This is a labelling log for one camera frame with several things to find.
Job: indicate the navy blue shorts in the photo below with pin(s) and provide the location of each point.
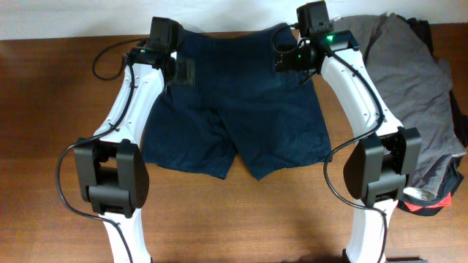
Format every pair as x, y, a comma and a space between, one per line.
236, 104

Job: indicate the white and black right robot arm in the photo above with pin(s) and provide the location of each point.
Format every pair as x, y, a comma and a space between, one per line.
385, 153

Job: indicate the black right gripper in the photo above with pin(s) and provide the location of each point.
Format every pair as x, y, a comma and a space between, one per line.
289, 63

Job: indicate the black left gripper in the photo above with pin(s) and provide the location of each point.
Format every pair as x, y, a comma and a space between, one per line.
184, 71

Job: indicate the grey shorts on pile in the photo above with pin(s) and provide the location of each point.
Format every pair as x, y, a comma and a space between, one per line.
416, 89

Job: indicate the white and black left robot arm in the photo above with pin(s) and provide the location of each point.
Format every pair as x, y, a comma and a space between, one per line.
112, 176

